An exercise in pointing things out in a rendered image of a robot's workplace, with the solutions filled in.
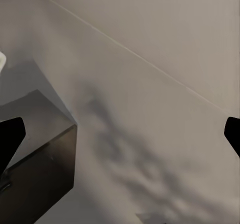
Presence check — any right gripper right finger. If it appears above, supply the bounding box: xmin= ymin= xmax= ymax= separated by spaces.
xmin=224 ymin=117 xmax=240 ymax=157

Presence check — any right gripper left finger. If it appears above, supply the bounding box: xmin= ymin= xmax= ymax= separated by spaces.
xmin=0 ymin=117 xmax=26 ymax=177

